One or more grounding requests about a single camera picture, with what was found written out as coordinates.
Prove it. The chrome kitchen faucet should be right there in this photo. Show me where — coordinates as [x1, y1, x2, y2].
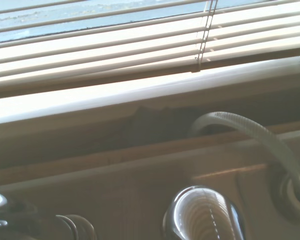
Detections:
[0, 188, 98, 240]

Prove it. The chrome faucet spout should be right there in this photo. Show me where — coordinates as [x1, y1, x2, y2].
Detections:
[161, 185, 246, 240]

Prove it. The wide white window blind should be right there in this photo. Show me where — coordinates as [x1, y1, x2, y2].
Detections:
[0, 0, 300, 87]

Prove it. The white window sill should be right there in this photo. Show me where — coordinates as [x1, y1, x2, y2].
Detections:
[0, 55, 300, 127]

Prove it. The clear braided hose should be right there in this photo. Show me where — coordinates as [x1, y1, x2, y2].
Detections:
[188, 111, 300, 217]

